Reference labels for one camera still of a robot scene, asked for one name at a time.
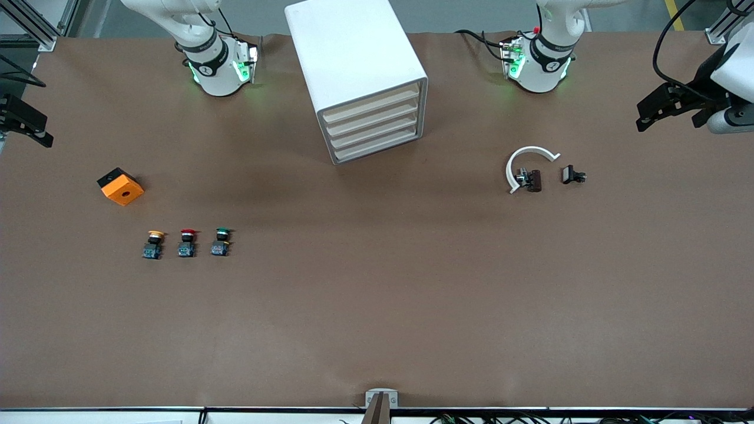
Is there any blue push-button switch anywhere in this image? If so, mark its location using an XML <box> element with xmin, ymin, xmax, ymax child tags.
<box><xmin>141</xmin><ymin>230</ymin><xmax>167</xmax><ymax>261</ymax></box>

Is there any white plastic drawer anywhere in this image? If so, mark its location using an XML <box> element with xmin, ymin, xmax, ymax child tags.
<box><xmin>322</xmin><ymin>84</ymin><xmax>421</xmax><ymax>125</ymax></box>
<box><xmin>333</xmin><ymin>125</ymin><xmax>422</xmax><ymax>163</ymax></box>
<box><xmin>326</xmin><ymin>98</ymin><xmax>421</xmax><ymax>138</ymax></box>
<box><xmin>330</xmin><ymin>112</ymin><xmax>421</xmax><ymax>150</ymax></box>

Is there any orange and black button box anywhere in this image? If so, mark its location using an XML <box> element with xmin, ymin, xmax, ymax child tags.
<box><xmin>97</xmin><ymin>167</ymin><xmax>145</xmax><ymax>207</ymax></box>

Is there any white drawer cabinet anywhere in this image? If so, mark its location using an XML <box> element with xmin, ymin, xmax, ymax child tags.
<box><xmin>285</xmin><ymin>0</ymin><xmax>429</xmax><ymax>165</ymax></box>

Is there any brown brake pad with bolt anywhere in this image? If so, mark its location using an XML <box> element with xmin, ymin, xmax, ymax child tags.
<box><xmin>515</xmin><ymin>168</ymin><xmax>543</xmax><ymax>193</ymax></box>

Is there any aluminium frame profile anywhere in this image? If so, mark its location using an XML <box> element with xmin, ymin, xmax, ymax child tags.
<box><xmin>0</xmin><ymin>0</ymin><xmax>90</xmax><ymax>52</ymax></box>
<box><xmin>705</xmin><ymin>0</ymin><xmax>754</xmax><ymax>45</ymax></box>

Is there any white half-ring clamp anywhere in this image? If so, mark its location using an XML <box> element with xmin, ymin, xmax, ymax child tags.
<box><xmin>505</xmin><ymin>145</ymin><xmax>561</xmax><ymax>195</ymax></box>

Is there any red push button switch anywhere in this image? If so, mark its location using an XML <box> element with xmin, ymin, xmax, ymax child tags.
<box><xmin>178</xmin><ymin>228</ymin><xmax>199</xmax><ymax>259</ymax></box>

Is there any black arm base cable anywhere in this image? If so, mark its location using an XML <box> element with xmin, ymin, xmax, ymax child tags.
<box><xmin>455</xmin><ymin>28</ymin><xmax>514</xmax><ymax>62</ymax></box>

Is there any green push button switch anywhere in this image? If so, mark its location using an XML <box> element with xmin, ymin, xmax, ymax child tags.
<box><xmin>210</xmin><ymin>227</ymin><xmax>234</xmax><ymax>257</ymax></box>

